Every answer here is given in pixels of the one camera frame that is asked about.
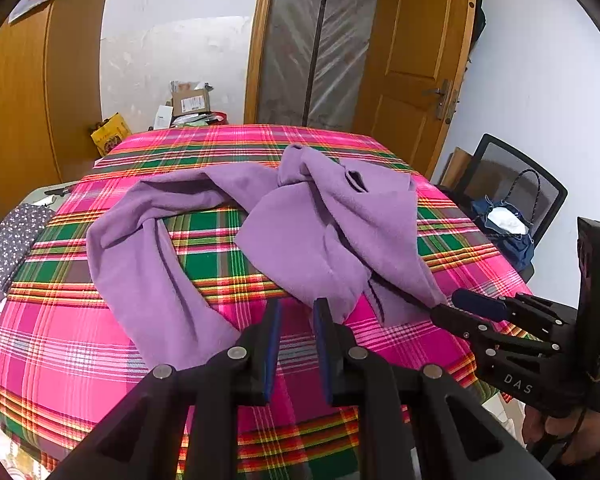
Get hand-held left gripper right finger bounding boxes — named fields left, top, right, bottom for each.
left=313, top=298, right=556, bottom=480

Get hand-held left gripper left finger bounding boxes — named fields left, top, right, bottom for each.
left=47, top=300, right=283, bottom=480

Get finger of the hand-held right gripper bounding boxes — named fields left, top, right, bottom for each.
left=429, top=304, right=563, bottom=361
left=452, top=288, right=578, bottom=333

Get purple fleece cloth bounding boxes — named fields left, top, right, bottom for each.
left=86, top=144, right=451, bottom=368

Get person's right hand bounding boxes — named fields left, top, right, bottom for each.
left=522, top=400, right=600, bottom=467

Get blue bag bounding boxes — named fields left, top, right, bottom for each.
left=470, top=170, right=541, bottom=271

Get black mesh office chair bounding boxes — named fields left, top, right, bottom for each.
left=467, top=133, right=568, bottom=281

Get brown cardboard sheet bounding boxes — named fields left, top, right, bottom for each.
left=440, top=146, right=474, bottom=188

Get pink plaid blanket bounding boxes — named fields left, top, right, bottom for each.
left=0, top=124, right=536, bottom=480

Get wooden door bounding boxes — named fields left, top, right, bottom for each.
left=352, top=0, right=481, bottom=181

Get cardboard box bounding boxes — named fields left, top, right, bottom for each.
left=170, top=80, right=213, bottom=117

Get yellow printed bag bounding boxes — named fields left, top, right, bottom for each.
left=90, top=114, right=132, bottom=157

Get printed green table cover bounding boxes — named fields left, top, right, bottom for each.
left=22, top=182, right=81, bottom=211

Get dark hanging garment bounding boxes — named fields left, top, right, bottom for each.
left=472, top=0, right=487, bottom=56

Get dark floral folded cloth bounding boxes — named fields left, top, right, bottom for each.
left=0, top=203, right=56, bottom=293

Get clear plastic door curtain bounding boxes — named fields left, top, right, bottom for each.
left=256, top=0, right=381, bottom=131

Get wooden wardrobe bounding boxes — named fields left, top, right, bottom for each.
left=0, top=0, right=117, bottom=221

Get metal door handle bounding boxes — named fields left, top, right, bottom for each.
left=422, top=80, right=453, bottom=121

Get wooden door frame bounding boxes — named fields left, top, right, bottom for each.
left=244, top=0, right=283, bottom=127

